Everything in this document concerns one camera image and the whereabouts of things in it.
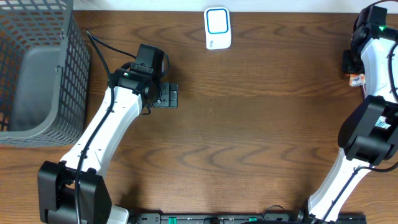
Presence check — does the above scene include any orange snack packet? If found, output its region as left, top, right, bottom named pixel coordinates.
left=349, top=74, right=366, bottom=87

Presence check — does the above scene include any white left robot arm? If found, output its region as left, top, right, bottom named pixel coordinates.
left=37, top=44, right=178, bottom=223

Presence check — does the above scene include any white barcode scanner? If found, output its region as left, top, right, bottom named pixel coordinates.
left=203, top=7, right=232, bottom=50

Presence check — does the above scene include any grey plastic mesh basket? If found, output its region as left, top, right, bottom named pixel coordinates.
left=1, top=0, right=90, bottom=147

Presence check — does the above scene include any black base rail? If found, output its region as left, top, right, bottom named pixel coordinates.
left=130, top=213, right=368, bottom=224

